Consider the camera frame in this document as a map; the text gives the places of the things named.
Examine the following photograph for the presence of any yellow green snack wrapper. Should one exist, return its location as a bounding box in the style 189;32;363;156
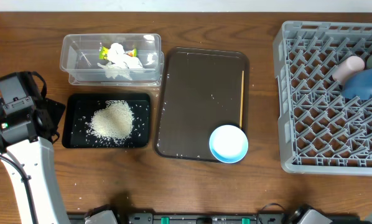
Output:
98;47;137;60

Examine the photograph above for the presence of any white tissue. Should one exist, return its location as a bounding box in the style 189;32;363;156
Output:
97;43;144;80

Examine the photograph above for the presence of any light blue bowl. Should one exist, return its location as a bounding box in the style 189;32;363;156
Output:
208;124;249;164

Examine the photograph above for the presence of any wooden chopstick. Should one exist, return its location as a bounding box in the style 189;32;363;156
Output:
239;70;244;129

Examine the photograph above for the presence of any pink cup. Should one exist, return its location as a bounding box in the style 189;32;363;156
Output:
332;56;365;85

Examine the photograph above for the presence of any dark blue plate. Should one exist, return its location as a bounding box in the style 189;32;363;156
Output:
342;69;372;100

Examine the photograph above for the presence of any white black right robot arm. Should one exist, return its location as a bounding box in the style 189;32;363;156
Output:
284;204;372;224

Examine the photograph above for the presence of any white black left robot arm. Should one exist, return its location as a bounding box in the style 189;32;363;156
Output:
2;137;70;224

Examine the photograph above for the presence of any black food waste tray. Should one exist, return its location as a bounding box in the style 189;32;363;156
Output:
62;93;151;148

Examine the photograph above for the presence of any clear plastic waste bin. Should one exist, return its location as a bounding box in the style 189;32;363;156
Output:
60;34;164;86

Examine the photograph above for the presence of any grey dishwasher rack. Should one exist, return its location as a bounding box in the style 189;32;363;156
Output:
273;21;372;176

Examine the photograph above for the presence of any white rice pile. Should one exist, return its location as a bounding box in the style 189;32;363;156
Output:
86;100;134;143

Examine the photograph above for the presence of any brown serving tray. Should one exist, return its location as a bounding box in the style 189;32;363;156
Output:
154;47;249;162

